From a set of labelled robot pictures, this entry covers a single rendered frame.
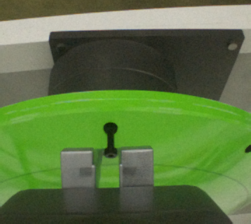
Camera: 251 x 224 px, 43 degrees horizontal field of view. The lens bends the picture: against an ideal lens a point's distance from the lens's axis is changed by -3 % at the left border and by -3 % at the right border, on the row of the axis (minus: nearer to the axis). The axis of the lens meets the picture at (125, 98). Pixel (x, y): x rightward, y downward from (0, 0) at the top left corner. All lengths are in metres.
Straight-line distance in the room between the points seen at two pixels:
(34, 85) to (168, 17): 0.18
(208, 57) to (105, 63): 0.12
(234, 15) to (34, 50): 0.22
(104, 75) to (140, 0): 1.20
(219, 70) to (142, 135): 0.21
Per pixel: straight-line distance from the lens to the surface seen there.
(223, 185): 0.25
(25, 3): 1.53
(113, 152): 0.18
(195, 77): 0.39
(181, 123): 0.19
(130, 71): 0.30
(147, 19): 0.36
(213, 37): 0.34
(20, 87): 0.42
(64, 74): 0.33
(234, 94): 0.45
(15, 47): 0.37
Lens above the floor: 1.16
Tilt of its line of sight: 34 degrees down
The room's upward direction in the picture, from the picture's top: 178 degrees clockwise
